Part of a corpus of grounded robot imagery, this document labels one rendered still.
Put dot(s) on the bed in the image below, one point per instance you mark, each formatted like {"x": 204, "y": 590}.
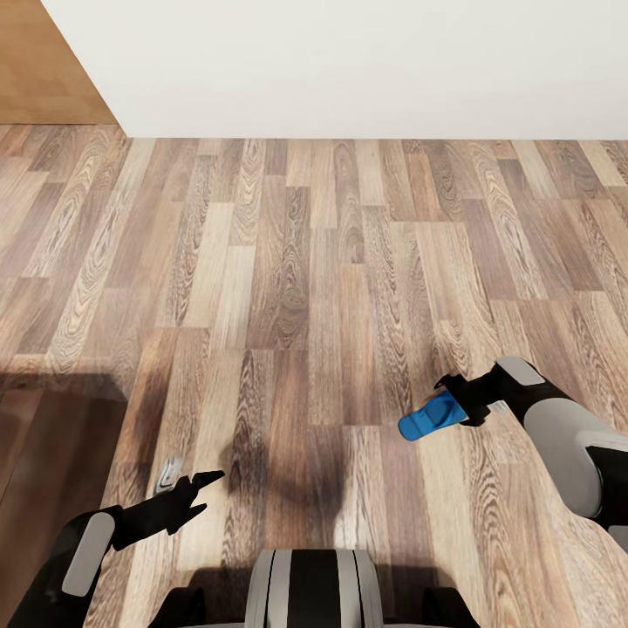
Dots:
{"x": 56, "y": 451}

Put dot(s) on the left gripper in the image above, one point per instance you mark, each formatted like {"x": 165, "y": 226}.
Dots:
{"x": 173, "y": 509}

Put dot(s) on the robot trunk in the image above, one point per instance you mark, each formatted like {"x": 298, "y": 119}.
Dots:
{"x": 314, "y": 588}

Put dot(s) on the sandal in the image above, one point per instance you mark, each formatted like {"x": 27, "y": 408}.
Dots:
{"x": 442, "y": 411}

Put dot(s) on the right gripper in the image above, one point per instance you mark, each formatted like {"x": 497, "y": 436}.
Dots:
{"x": 462, "y": 390}

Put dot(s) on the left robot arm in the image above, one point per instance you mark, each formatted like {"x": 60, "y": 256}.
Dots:
{"x": 62, "y": 590}

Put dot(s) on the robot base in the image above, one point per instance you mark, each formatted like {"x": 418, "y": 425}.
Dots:
{"x": 443, "y": 607}

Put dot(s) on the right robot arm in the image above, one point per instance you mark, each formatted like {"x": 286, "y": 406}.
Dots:
{"x": 587, "y": 459}

